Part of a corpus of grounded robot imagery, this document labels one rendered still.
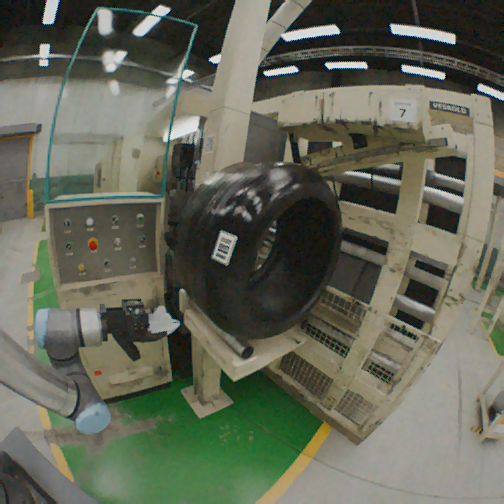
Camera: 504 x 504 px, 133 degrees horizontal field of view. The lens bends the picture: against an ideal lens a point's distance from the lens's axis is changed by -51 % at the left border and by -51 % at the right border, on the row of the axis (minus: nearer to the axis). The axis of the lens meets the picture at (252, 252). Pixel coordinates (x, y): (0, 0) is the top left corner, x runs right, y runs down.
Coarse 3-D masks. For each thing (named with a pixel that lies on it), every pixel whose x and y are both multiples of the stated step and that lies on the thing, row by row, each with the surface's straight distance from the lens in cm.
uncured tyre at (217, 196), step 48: (240, 192) 48; (288, 192) 51; (192, 240) 53; (240, 240) 45; (288, 240) 97; (336, 240) 77; (192, 288) 57; (240, 288) 49; (288, 288) 92; (240, 336) 63
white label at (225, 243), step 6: (222, 234) 45; (228, 234) 44; (222, 240) 45; (228, 240) 44; (234, 240) 44; (216, 246) 46; (222, 246) 45; (228, 246) 44; (216, 252) 46; (222, 252) 45; (228, 252) 44; (216, 258) 46; (222, 258) 45; (228, 258) 44
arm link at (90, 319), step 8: (80, 312) 53; (88, 312) 53; (96, 312) 53; (88, 320) 51; (96, 320) 51; (88, 328) 51; (96, 328) 51; (88, 336) 52; (96, 336) 52; (88, 344) 53; (96, 344) 54
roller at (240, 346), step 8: (192, 304) 88; (200, 312) 83; (208, 320) 79; (216, 328) 76; (224, 336) 73; (232, 336) 71; (232, 344) 70; (240, 344) 68; (248, 344) 69; (240, 352) 68; (248, 352) 68
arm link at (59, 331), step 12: (48, 312) 54; (60, 312) 54; (72, 312) 53; (36, 324) 53; (48, 324) 52; (60, 324) 52; (72, 324) 52; (36, 336) 54; (48, 336) 53; (60, 336) 52; (72, 336) 52; (48, 348) 56; (60, 348) 54; (72, 348) 56
